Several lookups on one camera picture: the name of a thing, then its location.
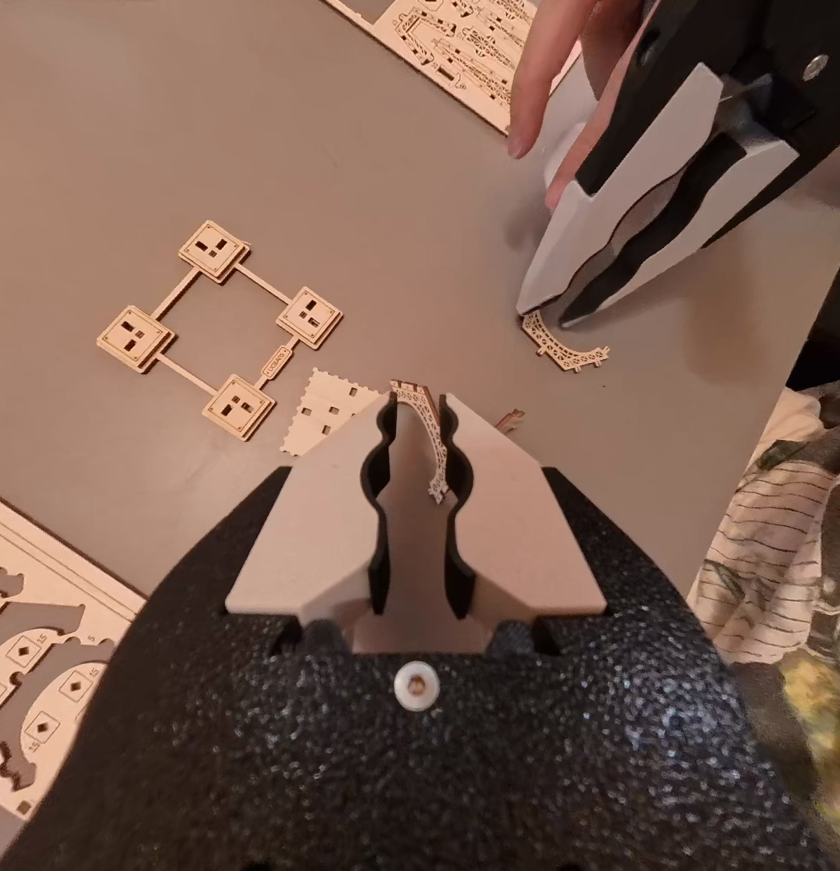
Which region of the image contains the square wooden plate with holes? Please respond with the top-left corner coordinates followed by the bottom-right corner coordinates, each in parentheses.
top-left (279, 367), bottom-right (387, 458)

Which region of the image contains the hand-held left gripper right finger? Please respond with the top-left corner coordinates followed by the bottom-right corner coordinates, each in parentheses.
top-left (437, 392), bottom-right (608, 623)

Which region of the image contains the person's right hand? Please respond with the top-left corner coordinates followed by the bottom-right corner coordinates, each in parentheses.
top-left (507, 0), bottom-right (657, 160)

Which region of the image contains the grey desk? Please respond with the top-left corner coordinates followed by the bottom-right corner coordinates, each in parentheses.
top-left (0, 0), bottom-right (840, 848)

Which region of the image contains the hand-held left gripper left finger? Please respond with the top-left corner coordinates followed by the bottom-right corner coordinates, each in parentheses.
top-left (224, 392), bottom-right (400, 625)

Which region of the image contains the person's cream printed shirt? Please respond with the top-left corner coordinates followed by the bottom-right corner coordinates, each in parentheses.
top-left (685, 381), bottom-right (840, 871)

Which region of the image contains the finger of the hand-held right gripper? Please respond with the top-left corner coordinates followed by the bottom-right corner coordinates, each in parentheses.
top-left (558, 131), bottom-right (800, 328)
top-left (516, 63), bottom-right (725, 317)

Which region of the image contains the wooden four-block square frame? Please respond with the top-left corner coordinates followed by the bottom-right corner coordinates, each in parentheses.
top-left (95, 220), bottom-right (344, 445)

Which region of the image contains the wooden sheet with arch cutouts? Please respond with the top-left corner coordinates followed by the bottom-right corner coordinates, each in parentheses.
top-left (0, 489), bottom-right (148, 819)

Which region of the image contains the wooden sheet with lattice parts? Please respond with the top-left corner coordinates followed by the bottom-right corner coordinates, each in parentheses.
top-left (323, 0), bottom-right (585, 135)

